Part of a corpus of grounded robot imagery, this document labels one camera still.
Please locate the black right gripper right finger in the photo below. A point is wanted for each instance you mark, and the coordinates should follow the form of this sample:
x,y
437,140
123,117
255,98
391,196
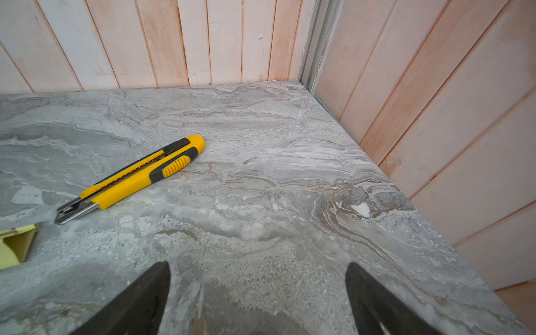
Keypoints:
x,y
376,310

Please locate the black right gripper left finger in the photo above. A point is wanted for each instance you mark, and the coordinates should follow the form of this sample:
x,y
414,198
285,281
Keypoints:
x,y
138,309

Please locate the yellow binder clip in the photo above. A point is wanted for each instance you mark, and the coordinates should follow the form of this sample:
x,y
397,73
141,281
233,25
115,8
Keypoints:
x,y
15,245

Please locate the yellow black utility knife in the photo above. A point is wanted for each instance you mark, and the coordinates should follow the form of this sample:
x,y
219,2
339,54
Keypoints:
x,y
140,174

